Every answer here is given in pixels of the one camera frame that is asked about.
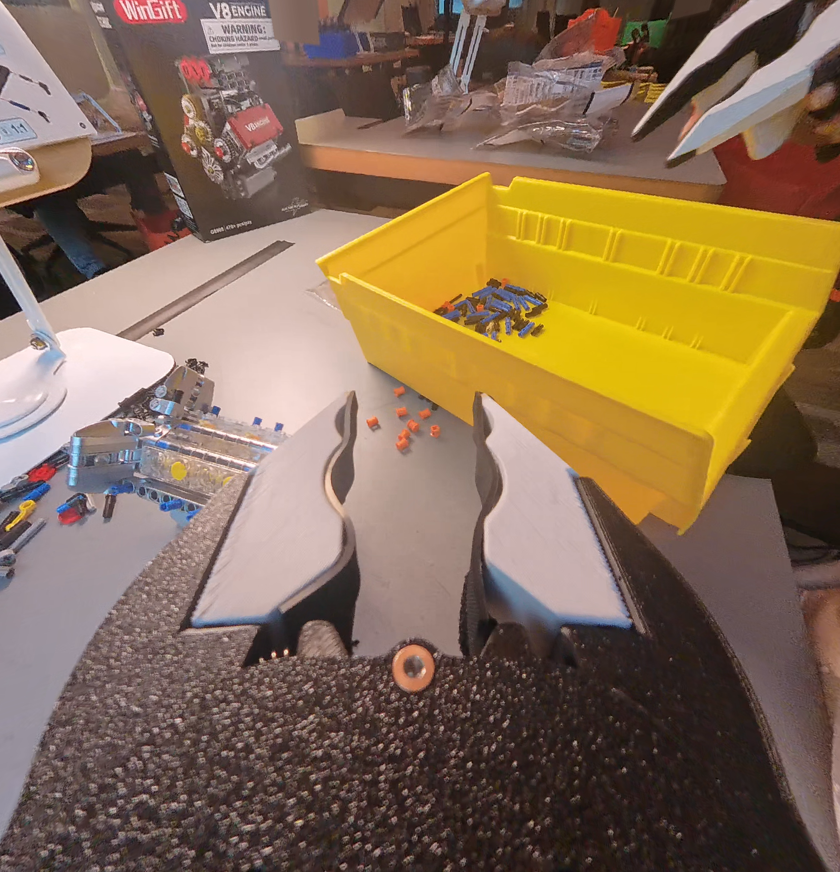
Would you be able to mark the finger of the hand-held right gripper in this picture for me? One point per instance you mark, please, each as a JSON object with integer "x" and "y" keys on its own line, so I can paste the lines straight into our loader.
{"x": 713, "y": 68}
{"x": 761, "y": 102}

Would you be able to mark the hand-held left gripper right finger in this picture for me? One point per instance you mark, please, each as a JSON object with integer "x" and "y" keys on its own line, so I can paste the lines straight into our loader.
{"x": 550, "y": 545}

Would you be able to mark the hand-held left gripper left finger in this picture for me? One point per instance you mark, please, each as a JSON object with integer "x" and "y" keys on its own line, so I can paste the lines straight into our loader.
{"x": 277, "y": 545}

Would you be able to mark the toy brick engine model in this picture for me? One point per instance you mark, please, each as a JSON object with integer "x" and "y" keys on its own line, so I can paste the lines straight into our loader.
{"x": 161, "y": 450}

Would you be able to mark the cluster of orange bushes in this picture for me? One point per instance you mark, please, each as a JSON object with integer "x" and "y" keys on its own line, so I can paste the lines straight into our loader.
{"x": 407, "y": 423}

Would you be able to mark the yellow plastic bin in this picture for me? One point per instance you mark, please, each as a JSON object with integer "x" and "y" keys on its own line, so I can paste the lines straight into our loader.
{"x": 625, "y": 368}

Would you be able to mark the grey desk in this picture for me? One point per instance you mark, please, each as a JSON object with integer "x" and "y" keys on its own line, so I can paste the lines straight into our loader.
{"x": 229, "y": 341}

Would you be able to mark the red cloth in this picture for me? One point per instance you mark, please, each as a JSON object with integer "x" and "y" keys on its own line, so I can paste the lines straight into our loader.
{"x": 788, "y": 177}

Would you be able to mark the heap of clear plastic bags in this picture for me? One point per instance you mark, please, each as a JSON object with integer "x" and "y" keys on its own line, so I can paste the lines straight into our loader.
{"x": 543, "y": 102}

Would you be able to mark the scatter of blue black pins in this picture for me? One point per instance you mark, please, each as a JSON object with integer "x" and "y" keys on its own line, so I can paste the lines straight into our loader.
{"x": 495, "y": 311}

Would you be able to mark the pile of coloured brick parts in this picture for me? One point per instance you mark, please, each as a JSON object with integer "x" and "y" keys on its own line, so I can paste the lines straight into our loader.
{"x": 25, "y": 511}

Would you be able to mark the clear plastic bag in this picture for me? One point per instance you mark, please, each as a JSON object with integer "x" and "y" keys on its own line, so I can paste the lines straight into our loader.
{"x": 325, "y": 293}

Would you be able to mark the white book stand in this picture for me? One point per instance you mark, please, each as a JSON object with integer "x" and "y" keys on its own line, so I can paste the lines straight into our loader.
{"x": 66, "y": 382}

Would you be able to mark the person's grey printed clothing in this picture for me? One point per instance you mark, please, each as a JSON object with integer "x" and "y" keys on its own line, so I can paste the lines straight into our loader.
{"x": 836, "y": 709}

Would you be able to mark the wooden side table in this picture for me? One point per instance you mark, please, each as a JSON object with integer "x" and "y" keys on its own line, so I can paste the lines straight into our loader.
{"x": 393, "y": 150}

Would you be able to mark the black toy set box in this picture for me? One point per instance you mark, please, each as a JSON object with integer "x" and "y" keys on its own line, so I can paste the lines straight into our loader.
{"x": 216, "y": 123}

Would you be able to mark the building instruction booklet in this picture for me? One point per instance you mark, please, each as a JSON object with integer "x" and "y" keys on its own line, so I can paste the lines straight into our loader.
{"x": 18, "y": 68}

